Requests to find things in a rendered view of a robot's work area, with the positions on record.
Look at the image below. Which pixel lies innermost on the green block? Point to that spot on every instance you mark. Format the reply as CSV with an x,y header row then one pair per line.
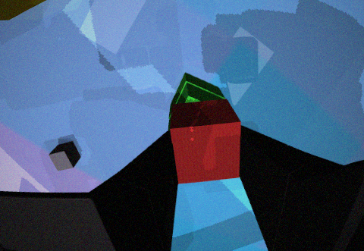
x,y
212,88
192,93

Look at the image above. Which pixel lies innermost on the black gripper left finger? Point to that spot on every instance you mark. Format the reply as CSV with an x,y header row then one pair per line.
x,y
131,211

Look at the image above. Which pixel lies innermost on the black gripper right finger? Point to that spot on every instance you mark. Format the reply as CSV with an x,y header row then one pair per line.
x,y
301,202

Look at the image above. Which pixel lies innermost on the red block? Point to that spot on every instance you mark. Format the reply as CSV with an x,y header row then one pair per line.
x,y
206,141

